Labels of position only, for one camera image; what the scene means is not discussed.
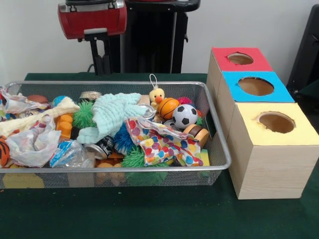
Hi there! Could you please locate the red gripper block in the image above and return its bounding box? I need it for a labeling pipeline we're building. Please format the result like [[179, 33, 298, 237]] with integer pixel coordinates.
[[58, 2, 128, 75]]

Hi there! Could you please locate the shallow clear mesh bin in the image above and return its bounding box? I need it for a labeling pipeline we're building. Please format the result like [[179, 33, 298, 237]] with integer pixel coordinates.
[[0, 81, 232, 190]]

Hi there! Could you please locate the wooden box with three holes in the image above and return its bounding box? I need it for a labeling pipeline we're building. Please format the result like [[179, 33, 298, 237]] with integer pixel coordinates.
[[206, 47, 319, 200]]

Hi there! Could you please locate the mint green knit cloth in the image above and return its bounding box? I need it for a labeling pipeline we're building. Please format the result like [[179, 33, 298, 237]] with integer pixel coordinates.
[[76, 93, 148, 145]]

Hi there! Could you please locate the green spiky ball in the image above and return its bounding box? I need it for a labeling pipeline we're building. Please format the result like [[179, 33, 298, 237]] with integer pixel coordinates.
[[72, 101, 96, 129]]

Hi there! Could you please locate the yellow duck toy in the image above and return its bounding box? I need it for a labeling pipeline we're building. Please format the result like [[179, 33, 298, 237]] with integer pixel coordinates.
[[149, 75, 166, 111]]

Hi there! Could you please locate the small orange basketball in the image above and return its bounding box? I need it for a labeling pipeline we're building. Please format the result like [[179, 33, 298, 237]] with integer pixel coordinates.
[[158, 98, 180, 121]]

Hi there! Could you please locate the cream cloth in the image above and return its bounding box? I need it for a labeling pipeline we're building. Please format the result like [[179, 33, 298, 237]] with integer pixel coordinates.
[[0, 97, 80, 138]]

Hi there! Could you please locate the black drink can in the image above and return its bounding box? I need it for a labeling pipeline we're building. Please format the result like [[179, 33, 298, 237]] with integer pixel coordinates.
[[83, 135, 115, 160]]

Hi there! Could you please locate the small soccer ball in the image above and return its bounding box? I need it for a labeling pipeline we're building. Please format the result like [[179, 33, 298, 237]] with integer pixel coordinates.
[[172, 104, 199, 130]]

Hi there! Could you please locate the colourful polka-dot cloth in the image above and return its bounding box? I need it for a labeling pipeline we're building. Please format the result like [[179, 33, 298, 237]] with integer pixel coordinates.
[[125, 116, 204, 167]]

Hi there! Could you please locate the white plastic bag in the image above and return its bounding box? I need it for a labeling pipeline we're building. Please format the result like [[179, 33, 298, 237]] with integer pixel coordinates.
[[5, 117, 61, 168]]

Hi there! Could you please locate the wooden burger toy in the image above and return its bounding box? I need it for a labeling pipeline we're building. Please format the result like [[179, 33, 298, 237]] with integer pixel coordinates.
[[182, 124, 210, 148]]

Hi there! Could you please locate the dark green tablecloth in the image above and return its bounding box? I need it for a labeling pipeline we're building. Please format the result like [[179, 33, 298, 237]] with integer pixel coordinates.
[[0, 72, 319, 239]]

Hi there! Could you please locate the black floor stand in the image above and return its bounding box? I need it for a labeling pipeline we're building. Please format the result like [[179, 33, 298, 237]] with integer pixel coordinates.
[[288, 4, 319, 95]]

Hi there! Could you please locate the dark green side table cloth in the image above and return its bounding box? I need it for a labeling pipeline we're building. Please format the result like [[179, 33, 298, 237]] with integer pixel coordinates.
[[298, 79, 319, 99]]

